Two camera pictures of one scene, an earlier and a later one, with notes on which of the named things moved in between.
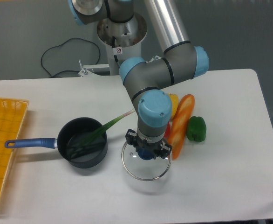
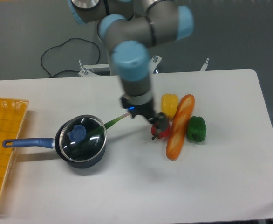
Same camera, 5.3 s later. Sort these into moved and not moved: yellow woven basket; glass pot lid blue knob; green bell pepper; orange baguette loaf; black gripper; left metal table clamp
Moved: black gripper; glass pot lid blue knob
Not moved: left metal table clamp; orange baguette loaf; yellow woven basket; green bell pepper
